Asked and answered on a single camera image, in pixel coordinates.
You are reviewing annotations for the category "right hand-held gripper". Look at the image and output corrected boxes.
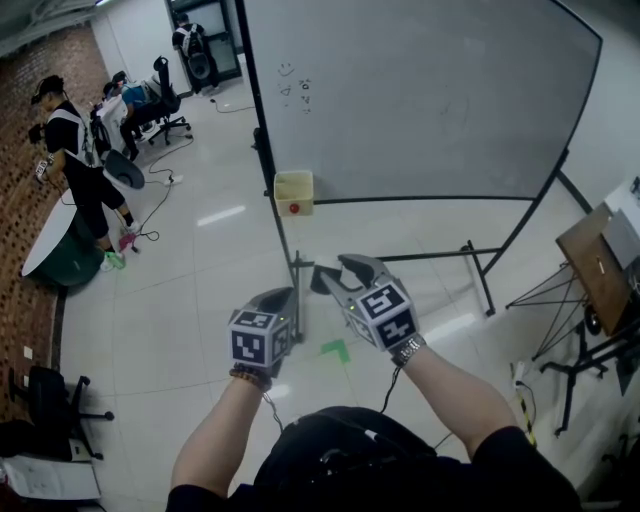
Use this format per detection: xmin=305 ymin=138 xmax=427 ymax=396
xmin=319 ymin=253 xmax=420 ymax=353

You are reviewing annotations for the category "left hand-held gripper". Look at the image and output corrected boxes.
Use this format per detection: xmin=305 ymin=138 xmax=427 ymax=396
xmin=228 ymin=287 xmax=299 ymax=379

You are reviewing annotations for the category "black white whiteboard eraser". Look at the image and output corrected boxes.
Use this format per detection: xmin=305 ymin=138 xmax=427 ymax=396
xmin=309 ymin=257 xmax=346 ymax=295

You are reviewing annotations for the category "cream plastic box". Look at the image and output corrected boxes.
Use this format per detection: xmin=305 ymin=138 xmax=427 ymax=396
xmin=273 ymin=169 xmax=315 ymax=218

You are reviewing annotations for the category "person's right forearm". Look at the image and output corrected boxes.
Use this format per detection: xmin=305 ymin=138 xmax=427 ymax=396
xmin=399 ymin=344 xmax=521 ymax=464

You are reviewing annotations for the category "person's left forearm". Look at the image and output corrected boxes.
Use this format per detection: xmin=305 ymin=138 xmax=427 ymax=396
xmin=170 ymin=373 xmax=275 ymax=499

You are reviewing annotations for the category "whiteboard on black stand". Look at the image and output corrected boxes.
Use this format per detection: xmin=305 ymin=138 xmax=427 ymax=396
xmin=234 ymin=0 xmax=604 ymax=344

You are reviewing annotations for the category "green floor tape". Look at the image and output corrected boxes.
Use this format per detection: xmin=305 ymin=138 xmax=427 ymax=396
xmin=319 ymin=338 xmax=351 ymax=364

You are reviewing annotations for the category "silver wristwatch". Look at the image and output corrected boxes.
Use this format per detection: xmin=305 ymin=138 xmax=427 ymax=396
xmin=389 ymin=335 xmax=427 ymax=367

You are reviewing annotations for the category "person's black shirt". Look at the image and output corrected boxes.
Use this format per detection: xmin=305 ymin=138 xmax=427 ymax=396
xmin=164 ymin=405 xmax=584 ymax=512

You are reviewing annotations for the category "green barrel with white top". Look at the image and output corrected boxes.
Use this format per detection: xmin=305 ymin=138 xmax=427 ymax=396
xmin=20 ymin=202 xmax=106 ymax=289

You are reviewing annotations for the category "black office chair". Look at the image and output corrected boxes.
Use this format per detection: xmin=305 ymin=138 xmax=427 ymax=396
xmin=147 ymin=55 xmax=192 ymax=146
xmin=7 ymin=364 xmax=116 ymax=461

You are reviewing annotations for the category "black wheeled stand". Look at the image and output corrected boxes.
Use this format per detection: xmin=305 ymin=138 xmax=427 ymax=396
xmin=539 ymin=319 xmax=640 ymax=436

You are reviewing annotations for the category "white desk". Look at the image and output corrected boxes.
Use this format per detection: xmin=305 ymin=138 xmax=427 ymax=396
xmin=89 ymin=94 xmax=151 ymax=166

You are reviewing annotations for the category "black framed glass door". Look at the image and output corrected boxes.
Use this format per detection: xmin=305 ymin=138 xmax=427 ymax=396
xmin=167 ymin=0 xmax=244 ymax=96

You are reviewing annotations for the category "grey laptop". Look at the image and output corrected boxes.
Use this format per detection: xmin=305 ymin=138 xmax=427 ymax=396
xmin=602 ymin=209 xmax=640 ymax=271

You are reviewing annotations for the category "black bag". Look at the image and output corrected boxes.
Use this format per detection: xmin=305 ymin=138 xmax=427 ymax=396
xmin=0 ymin=419 xmax=74 ymax=461

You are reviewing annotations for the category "brown beaded bracelet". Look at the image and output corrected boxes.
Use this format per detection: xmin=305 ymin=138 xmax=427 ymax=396
xmin=229 ymin=362 xmax=274 ymax=394

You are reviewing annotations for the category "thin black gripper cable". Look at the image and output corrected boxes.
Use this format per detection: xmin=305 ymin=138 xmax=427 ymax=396
xmin=262 ymin=392 xmax=285 ymax=432
xmin=380 ymin=365 xmax=404 ymax=415

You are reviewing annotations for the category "black floor cable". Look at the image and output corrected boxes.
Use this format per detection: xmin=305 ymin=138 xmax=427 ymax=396
xmin=134 ymin=134 xmax=194 ymax=244

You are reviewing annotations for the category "yellow black cable cover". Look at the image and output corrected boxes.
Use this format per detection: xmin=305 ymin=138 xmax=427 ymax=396
xmin=517 ymin=384 xmax=539 ymax=446

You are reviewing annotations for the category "wooden table with wire legs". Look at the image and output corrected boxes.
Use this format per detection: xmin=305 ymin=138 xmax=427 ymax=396
xmin=504 ymin=202 xmax=640 ymax=361

